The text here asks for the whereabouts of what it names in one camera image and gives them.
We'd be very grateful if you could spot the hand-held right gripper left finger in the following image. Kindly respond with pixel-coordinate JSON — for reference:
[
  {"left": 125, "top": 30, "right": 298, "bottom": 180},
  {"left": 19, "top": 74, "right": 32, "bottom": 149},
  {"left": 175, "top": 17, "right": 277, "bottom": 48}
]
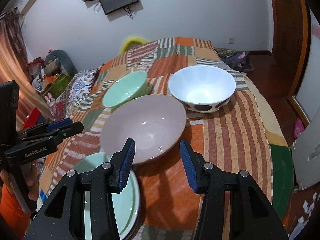
[{"left": 25, "top": 138, "right": 137, "bottom": 240}]

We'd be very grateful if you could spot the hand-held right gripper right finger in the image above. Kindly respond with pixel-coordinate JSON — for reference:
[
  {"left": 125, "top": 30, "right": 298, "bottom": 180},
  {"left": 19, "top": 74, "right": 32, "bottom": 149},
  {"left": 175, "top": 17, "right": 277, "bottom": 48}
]
[{"left": 179, "top": 139, "right": 290, "bottom": 240}]

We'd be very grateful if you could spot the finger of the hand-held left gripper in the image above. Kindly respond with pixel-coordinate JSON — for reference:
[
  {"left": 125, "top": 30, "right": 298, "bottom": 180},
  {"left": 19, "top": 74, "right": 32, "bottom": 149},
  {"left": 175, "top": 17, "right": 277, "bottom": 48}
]
[
  {"left": 17, "top": 119, "right": 74, "bottom": 137},
  {"left": 16, "top": 121, "right": 85, "bottom": 146}
]

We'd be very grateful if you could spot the green plate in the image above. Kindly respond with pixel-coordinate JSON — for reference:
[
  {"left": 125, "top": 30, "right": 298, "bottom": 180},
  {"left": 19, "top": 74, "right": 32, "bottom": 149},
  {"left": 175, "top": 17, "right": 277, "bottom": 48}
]
[{"left": 72, "top": 152, "right": 141, "bottom": 240}]

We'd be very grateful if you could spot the pink bowl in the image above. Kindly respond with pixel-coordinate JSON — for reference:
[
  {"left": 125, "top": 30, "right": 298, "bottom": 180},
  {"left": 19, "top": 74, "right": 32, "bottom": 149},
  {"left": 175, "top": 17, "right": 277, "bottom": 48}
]
[{"left": 100, "top": 94, "right": 188, "bottom": 166}]

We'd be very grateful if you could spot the green bowl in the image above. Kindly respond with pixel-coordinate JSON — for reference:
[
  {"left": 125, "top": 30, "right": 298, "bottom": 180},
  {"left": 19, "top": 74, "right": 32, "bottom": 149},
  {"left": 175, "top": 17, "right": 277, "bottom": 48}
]
[{"left": 102, "top": 70, "right": 149, "bottom": 110}]

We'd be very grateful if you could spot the white bowl with dark spots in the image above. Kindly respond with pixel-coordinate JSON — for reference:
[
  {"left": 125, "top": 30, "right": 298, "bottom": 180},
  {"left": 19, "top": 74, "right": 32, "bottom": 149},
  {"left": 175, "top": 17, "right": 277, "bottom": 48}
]
[{"left": 168, "top": 65, "right": 237, "bottom": 114}]

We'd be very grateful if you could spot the person's left hand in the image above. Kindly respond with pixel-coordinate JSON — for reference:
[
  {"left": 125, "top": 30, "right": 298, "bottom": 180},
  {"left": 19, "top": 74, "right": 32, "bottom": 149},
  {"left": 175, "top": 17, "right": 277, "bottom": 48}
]
[{"left": 0, "top": 164, "right": 41, "bottom": 201}]

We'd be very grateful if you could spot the red box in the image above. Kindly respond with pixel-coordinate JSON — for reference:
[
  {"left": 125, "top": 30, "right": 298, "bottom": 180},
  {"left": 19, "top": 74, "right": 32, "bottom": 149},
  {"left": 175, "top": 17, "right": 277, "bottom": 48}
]
[{"left": 21, "top": 106, "right": 42, "bottom": 130}]

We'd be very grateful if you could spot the orange striped curtain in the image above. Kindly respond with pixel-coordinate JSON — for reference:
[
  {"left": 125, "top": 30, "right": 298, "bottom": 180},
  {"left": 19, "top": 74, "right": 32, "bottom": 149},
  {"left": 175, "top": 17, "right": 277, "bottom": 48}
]
[{"left": 0, "top": 37, "right": 53, "bottom": 122}]

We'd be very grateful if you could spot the striped patchwork blanket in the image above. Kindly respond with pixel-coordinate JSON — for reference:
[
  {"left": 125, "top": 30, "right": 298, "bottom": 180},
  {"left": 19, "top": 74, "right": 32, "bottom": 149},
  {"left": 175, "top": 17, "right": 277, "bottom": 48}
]
[{"left": 37, "top": 37, "right": 273, "bottom": 240}]

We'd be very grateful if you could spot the floral patterned quilt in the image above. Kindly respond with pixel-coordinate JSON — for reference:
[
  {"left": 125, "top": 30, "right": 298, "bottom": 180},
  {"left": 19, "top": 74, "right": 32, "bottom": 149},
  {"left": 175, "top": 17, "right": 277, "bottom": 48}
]
[{"left": 54, "top": 66, "right": 103, "bottom": 120}]

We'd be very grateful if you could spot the grey plush toy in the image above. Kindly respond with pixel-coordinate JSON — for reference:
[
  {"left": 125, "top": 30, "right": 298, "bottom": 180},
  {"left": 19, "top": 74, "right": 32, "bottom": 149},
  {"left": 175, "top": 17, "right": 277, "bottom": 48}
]
[{"left": 45, "top": 49, "right": 78, "bottom": 77}]

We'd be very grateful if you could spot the brown patterned curtain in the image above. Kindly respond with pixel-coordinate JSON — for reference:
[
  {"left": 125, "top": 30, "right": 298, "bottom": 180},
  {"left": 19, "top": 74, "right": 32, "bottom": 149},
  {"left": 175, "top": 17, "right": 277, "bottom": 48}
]
[{"left": 0, "top": 7, "right": 28, "bottom": 65}]

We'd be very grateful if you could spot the colourful cartoon blanket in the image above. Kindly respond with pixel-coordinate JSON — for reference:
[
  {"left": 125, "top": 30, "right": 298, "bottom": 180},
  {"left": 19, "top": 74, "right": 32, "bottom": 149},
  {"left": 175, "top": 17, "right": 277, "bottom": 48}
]
[{"left": 246, "top": 75, "right": 296, "bottom": 230}]

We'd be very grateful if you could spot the yellow foam tube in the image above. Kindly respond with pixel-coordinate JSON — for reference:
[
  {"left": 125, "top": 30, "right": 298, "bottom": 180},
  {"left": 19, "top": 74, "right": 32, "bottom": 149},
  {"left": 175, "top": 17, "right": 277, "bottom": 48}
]
[{"left": 120, "top": 37, "right": 148, "bottom": 54}]

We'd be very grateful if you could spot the pink slipper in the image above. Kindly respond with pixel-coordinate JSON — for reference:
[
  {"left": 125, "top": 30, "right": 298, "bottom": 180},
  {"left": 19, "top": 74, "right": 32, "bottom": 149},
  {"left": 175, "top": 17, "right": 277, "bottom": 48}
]
[{"left": 293, "top": 118, "right": 306, "bottom": 139}]

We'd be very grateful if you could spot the white plastic cabinet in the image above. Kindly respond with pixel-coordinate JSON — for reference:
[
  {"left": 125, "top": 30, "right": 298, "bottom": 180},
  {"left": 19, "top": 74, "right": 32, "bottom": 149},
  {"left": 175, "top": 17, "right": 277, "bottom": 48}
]
[{"left": 291, "top": 116, "right": 320, "bottom": 188}]

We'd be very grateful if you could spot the purple backpack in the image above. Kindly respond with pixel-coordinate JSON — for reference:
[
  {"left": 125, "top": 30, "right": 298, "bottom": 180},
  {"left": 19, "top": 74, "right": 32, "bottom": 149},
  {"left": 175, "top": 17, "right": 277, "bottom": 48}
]
[{"left": 216, "top": 47, "right": 254, "bottom": 72}]

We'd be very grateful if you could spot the wardrobe with heart print doors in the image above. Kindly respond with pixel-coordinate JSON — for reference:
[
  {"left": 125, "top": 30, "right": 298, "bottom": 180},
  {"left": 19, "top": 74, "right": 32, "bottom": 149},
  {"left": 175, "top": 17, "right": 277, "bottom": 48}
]
[{"left": 287, "top": 7, "right": 320, "bottom": 130}]

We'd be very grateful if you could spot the brown wooden door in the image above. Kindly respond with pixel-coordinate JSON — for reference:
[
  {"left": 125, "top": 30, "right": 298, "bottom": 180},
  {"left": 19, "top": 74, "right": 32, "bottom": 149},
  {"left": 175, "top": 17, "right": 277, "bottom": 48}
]
[{"left": 267, "top": 0, "right": 311, "bottom": 85}]

